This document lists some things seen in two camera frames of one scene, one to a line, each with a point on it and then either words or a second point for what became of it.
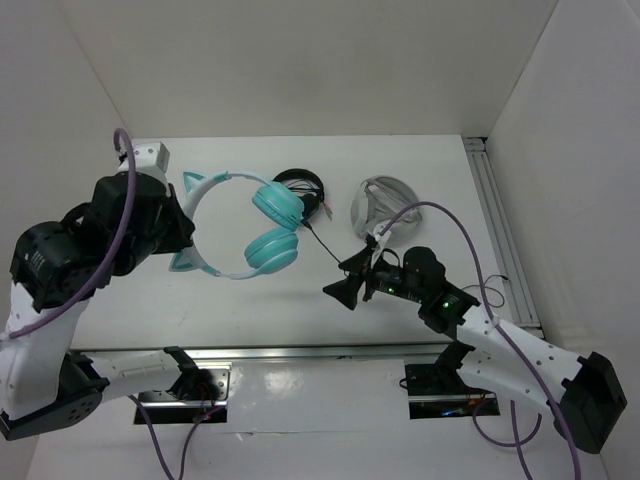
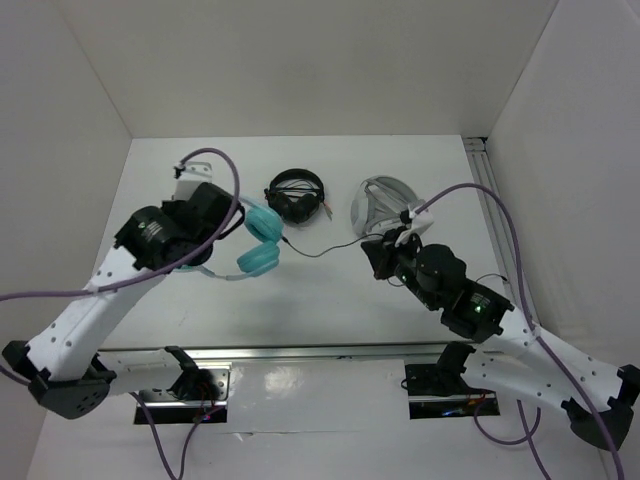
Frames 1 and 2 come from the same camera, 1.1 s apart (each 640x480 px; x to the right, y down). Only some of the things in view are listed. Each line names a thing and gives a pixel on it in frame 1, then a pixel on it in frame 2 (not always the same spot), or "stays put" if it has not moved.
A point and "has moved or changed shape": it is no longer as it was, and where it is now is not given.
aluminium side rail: x=521 y=299 stays put
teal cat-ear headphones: x=279 y=212 has moved or changed shape
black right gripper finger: x=346 y=290 → x=376 y=252
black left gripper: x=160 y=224 → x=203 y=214
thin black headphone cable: x=464 y=288 → x=367 y=235
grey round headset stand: x=378 y=200 stays put
